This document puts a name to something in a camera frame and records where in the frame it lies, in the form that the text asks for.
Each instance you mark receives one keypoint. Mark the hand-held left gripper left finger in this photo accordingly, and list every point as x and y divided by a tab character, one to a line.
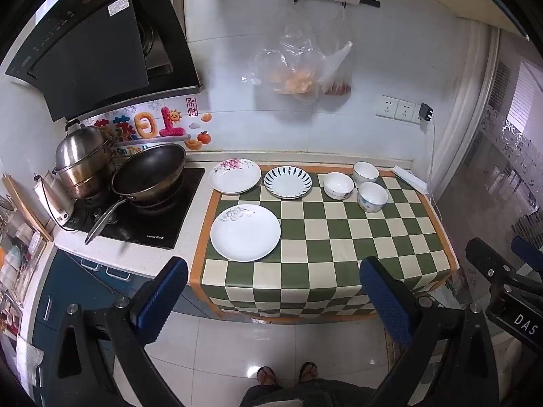
163	296

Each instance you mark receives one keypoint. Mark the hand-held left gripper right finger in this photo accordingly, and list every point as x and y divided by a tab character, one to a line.
387	301

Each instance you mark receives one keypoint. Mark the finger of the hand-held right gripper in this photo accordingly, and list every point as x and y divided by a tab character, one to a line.
527	246
488	258

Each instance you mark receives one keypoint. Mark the blue flower white bowl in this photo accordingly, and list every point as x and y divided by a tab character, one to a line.
372	198

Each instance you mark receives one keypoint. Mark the grey flower white plate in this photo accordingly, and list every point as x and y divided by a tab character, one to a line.
245	233

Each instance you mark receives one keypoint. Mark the black cooktop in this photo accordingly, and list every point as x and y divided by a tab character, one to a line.
152	229

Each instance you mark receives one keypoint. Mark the green checkered tablecloth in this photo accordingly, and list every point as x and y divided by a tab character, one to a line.
331	241

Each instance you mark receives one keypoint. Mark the frosted glass sliding door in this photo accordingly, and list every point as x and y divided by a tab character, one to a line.
496	161

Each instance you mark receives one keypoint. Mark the blue kitchen cabinet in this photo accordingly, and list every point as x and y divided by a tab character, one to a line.
63	284

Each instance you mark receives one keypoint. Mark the dark flip-flop sandal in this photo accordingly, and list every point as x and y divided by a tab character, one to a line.
266	375
308	372

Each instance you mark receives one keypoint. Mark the white flat box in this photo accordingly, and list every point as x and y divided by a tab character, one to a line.
409	177

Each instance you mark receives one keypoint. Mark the person's grey trousers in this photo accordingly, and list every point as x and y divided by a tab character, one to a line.
305	395

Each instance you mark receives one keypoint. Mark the purple flower white bowl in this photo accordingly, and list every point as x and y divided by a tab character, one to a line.
338	185

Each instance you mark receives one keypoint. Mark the plain white bowl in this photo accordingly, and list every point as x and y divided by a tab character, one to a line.
366	173

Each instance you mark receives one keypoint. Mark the pink flower white plate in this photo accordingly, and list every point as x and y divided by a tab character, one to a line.
234	176

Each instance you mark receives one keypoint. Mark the blue striped plate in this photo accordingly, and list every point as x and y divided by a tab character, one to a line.
288	182

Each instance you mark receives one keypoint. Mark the black plug charger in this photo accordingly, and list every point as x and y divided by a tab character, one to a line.
426	112

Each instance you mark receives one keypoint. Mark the wooden cutting board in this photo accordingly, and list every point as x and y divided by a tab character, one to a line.
27	210

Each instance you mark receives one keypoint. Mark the steel steamer pot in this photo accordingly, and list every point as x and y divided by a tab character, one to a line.
82	157

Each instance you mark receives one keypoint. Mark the white plastic bag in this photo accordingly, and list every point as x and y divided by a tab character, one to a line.
337	68

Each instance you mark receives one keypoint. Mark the clear plastic bag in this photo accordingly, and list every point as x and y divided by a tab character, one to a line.
292	72

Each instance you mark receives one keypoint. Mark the black range hood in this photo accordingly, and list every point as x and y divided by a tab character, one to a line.
93	51

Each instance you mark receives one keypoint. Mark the white wall socket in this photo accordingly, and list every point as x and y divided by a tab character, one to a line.
405	110
387	106

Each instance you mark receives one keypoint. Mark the colourful wall stickers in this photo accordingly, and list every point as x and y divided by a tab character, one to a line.
148	125

